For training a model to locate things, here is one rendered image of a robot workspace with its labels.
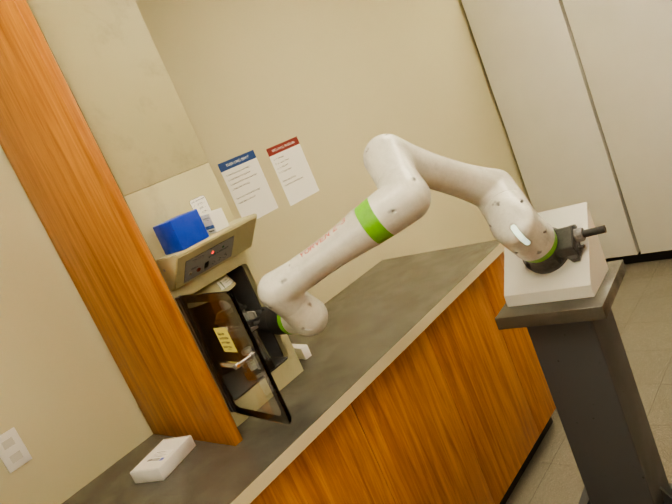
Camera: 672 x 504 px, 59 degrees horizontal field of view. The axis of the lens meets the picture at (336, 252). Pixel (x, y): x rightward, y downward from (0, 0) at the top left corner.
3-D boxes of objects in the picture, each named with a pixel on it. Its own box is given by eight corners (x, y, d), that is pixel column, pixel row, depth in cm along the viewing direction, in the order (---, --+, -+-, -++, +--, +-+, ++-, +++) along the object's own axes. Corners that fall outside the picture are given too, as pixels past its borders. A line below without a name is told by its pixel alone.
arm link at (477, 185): (512, 165, 184) (372, 117, 156) (537, 200, 173) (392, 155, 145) (486, 196, 191) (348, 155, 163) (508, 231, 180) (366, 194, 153)
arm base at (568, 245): (606, 213, 173) (599, 205, 169) (612, 260, 166) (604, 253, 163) (522, 234, 189) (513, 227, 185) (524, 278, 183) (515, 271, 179)
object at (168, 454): (135, 484, 174) (129, 472, 173) (168, 449, 188) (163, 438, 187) (164, 480, 168) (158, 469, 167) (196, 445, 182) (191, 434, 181)
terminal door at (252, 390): (236, 411, 181) (179, 295, 173) (293, 424, 158) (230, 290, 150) (234, 412, 181) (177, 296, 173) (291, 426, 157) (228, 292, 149)
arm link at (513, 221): (541, 209, 181) (511, 182, 168) (567, 246, 171) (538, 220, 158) (506, 235, 186) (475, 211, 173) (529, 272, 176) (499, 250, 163)
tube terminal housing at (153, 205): (193, 422, 200) (86, 213, 184) (260, 370, 222) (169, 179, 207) (237, 427, 182) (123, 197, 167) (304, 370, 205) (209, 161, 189)
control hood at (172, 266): (169, 291, 173) (154, 260, 171) (248, 247, 195) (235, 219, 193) (190, 287, 165) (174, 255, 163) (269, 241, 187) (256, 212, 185)
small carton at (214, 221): (208, 234, 181) (200, 216, 180) (221, 227, 185) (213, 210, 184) (216, 231, 178) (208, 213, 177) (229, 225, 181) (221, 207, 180)
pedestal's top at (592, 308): (626, 270, 186) (623, 259, 186) (606, 319, 163) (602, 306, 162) (529, 284, 207) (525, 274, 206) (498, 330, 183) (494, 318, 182)
